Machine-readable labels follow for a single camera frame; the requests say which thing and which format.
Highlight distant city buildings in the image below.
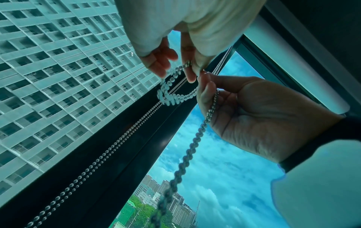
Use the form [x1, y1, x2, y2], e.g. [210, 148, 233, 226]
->
[132, 175, 201, 228]

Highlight black window frame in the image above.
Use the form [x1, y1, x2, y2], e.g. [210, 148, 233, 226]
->
[0, 33, 265, 228]

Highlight person's left hand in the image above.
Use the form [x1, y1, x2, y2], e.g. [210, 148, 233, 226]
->
[196, 71, 347, 165]

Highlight white roller blind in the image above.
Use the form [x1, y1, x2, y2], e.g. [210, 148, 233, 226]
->
[243, 0, 351, 115]

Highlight dark blind cassette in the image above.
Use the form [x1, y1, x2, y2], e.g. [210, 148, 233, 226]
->
[259, 0, 361, 117]

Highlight person's left forearm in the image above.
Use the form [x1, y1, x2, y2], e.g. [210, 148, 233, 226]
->
[270, 140, 361, 228]

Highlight metal bead chain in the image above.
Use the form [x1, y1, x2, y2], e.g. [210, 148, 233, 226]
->
[25, 45, 234, 228]
[147, 60, 220, 228]

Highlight person's right hand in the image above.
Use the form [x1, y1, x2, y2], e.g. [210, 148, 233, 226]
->
[140, 33, 217, 84]

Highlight black wrist strap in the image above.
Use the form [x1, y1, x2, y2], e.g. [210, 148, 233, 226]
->
[278, 114, 361, 173]

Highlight person's right forearm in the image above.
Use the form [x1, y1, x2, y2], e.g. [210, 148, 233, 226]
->
[114, 0, 267, 57]

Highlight green trees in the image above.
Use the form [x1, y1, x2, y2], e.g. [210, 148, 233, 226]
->
[109, 195, 181, 228]

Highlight tall apartment building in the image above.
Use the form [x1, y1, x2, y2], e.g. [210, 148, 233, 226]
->
[0, 0, 171, 198]

